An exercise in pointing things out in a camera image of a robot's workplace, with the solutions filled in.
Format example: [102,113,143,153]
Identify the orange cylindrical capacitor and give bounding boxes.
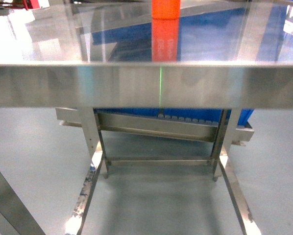
[151,0,181,20]

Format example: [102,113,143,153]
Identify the stainless steel shelf rack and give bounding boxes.
[0,0,293,235]

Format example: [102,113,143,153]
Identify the blue plastic bin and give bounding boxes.
[95,107,255,128]

